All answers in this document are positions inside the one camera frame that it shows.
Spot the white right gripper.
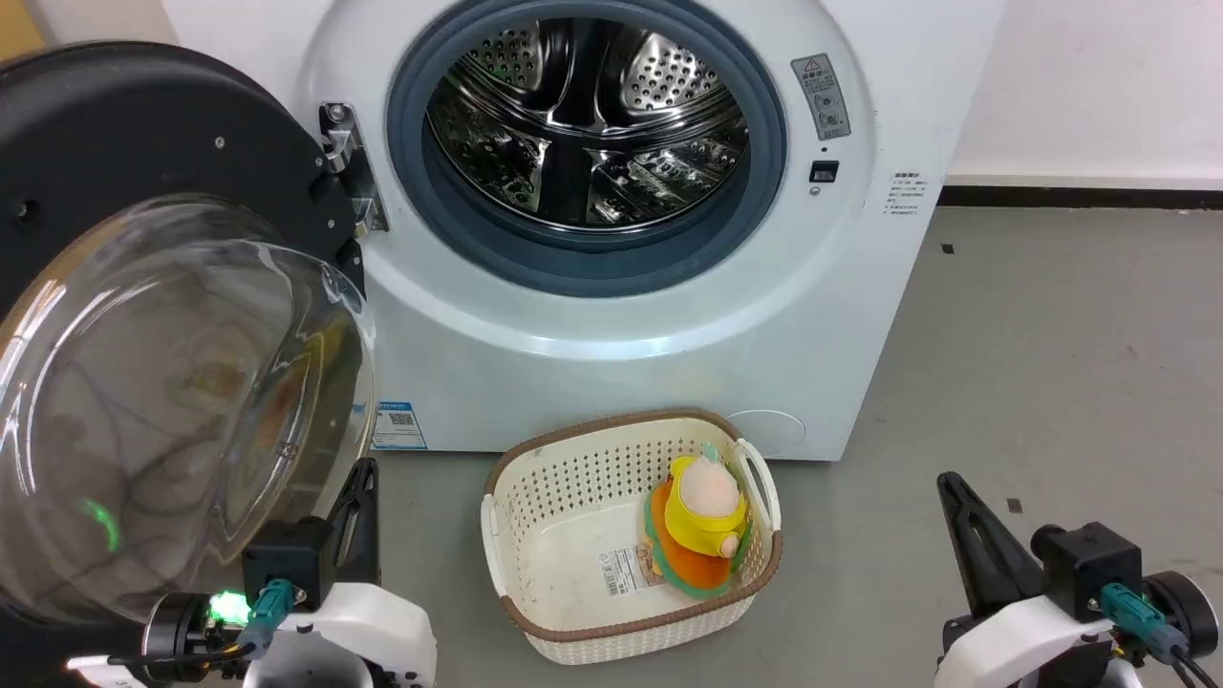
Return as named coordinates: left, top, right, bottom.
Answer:
left=934, top=470, right=1119, bottom=688

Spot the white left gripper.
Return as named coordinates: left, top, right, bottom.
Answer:
left=241, top=458, right=439, bottom=688

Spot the black round glass washer door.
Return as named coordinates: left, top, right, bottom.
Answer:
left=0, top=40, right=378, bottom=651

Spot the white front-load washing machine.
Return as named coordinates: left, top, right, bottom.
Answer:
left=161, top=0, right=1006, bottom=463

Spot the metal door hinge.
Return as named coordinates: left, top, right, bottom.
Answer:
left=318, top=101, right=390, bottom=237

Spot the blue white energy label sticker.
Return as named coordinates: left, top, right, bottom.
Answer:
left=371, top=400, right=428, bottom=451

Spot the cream laundry basket brown rim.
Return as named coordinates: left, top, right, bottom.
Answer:
left=481, top=409, right=783, bottom=666

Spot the white barcode label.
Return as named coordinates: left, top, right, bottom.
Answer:
left=598, top=545, right=666, bottom=598

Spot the yellow orange plush toy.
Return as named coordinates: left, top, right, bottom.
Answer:
left=642, top=442, right=755, bottom=600

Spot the small black text sticker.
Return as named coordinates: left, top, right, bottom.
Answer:
left=884, top=171, right=929, bottom=218

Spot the stainless steel washer drum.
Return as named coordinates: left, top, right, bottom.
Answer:
left=425, top=17, right=752, bottom=231

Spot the grey warning label sticker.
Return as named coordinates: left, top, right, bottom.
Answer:
left=790, top=54, right=852, bottom=141

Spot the black cable teal plug right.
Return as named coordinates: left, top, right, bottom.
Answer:
left=1099, top=583, right=1223, bottom=688

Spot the black wall baseboard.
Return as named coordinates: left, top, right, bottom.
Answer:
left=938, top=185, right=1223, bottom=210

